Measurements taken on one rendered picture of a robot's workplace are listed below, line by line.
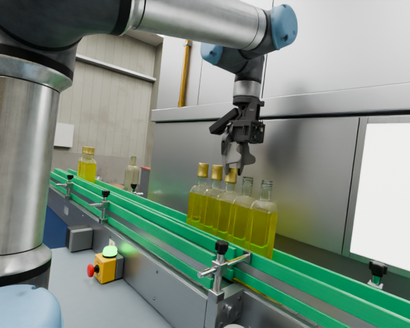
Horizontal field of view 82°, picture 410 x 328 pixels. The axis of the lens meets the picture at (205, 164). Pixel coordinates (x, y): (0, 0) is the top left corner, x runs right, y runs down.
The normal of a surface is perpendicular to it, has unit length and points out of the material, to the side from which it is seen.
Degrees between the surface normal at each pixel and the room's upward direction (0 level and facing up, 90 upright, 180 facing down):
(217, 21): 114
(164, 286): 90
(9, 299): 6
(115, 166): 90
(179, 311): 90
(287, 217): 90
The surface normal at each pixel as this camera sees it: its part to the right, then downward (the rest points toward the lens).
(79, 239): 0.70, 0.10
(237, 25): 0.62, 0.50
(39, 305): 0.11, -0.98
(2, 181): 0.37, 0.03
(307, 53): -0.70, -0.05
